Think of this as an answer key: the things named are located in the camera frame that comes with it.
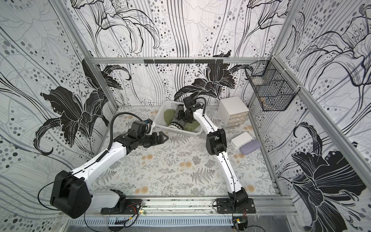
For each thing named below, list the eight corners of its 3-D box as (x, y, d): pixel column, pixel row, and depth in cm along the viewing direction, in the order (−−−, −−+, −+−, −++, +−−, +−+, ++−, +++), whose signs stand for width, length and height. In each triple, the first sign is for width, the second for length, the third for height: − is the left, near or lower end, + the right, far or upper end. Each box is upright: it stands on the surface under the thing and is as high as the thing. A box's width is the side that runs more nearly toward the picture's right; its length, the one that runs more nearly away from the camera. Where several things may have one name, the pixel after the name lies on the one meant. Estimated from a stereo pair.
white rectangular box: (234, 151, 95) (236, 147, 91) (228, 144, 98) (230, 140, 94) (250, 141, 99) (252, 137, 95) (244, 135, 103) (246, 131, 99)
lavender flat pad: (246, 157, 92) (247, 155, 90) (239, 150, 95) (240, 148, 93) (261, 147, 97) (262, 145, 94) (254, 140, 100) (255, 138, 98)
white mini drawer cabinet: (223, 128, 107) (226, 115, 96) (214, 107, 121) (216, 94, 110) (245, 124, 109) (251, 112, 98) (233, 104, 123) (237, 91, 112)
